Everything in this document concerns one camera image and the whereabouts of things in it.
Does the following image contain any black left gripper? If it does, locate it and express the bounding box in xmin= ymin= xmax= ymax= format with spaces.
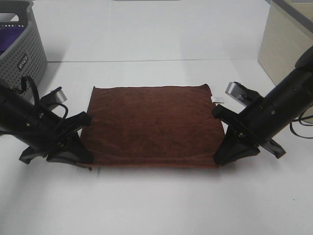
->
xmin=19 ymin=102 xmax=94 ymax=168

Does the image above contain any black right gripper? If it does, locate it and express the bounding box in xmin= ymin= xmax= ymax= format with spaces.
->
xmin=212 ymin=97 xmax=286 ymax=159

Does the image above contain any brown towel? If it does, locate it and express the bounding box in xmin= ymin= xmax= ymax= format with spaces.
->
xmin=81 ymin=84 xmax=224 ymax=168

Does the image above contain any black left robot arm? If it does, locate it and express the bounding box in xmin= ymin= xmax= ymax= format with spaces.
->
xmin=0 ymin=87 xmax=94 ymax=168

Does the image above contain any grey perforated laundry basket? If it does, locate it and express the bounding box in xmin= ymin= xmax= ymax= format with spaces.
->
xmin=0 ymin=0 xmax=47 ymax=89

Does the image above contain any purple cloth in basket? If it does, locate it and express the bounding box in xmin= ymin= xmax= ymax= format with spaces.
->
xmin=0 ymin=27 xmax=24 ymax=54

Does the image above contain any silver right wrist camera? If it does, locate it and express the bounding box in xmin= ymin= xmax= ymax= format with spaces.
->
xmin=225 ymin=82 xmax=261 ymax=107

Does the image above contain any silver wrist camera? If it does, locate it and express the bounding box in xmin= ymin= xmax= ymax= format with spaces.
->
xmin=40 ymin=87 xmax=67 ymax=110
xmin=225 ymin=82 xmax=261 ymax=107

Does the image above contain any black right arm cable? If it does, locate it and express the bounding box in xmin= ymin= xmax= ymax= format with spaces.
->
xmin=289 ymin=107 xmax=313 ymax=140

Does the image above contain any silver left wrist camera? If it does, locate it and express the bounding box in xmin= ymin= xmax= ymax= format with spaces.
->
xmin=40 ymin=87 xmax=67 ymax=110

